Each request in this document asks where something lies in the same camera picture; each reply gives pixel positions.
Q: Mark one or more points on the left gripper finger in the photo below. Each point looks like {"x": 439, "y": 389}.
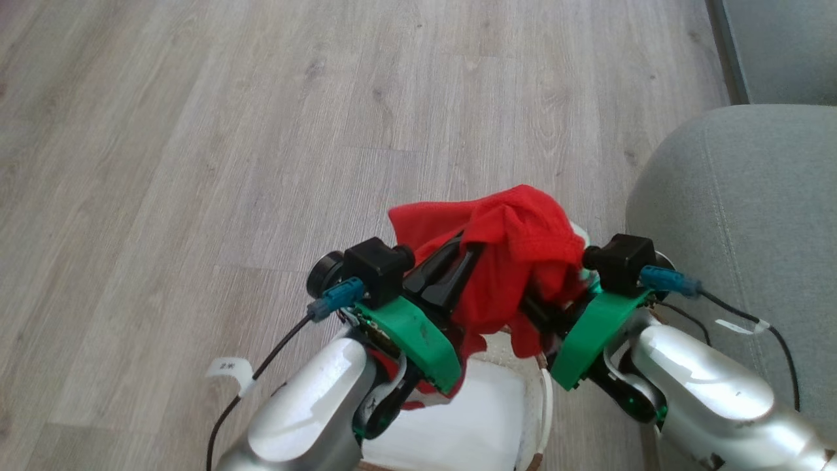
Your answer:
{"x": 433, "y": 257}
{"x": 458, "y": 278}

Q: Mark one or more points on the red clothing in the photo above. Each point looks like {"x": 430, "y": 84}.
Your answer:
{"x": 516, "y": 255}

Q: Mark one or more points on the grey flat panel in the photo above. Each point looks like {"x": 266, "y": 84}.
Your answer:
{"x": 785, "y": 46}

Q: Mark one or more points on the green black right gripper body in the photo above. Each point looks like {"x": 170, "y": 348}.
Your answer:
{"x": 598, "y": 333}

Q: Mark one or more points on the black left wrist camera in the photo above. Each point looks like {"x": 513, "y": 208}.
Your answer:
{"x": 374, "y": 265}

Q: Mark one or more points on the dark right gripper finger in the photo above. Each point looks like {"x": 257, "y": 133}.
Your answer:
{"x": 546, "y": 316}

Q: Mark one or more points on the grey fabric sofa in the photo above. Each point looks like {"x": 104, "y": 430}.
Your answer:
{"x": 745, "y": 209}

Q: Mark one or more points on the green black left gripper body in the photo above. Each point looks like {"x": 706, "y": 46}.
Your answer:
{"x": 418, "y": 340}

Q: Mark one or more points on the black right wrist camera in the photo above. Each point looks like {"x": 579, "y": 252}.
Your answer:
{"x": 624, "y": 260}

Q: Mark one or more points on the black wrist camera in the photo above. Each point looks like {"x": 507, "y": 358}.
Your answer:
{"x": 374, "y": 265}
{"x": 624, "y": 260}

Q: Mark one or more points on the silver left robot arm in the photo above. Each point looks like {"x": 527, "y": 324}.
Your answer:
{"x": 307, "y": 399}

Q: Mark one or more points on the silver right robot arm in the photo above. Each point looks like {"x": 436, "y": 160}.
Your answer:
{"x": 706, "y": 386}

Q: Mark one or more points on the white laundry basket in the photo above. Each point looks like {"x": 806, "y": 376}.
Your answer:
{"x": 477, "y": 418}

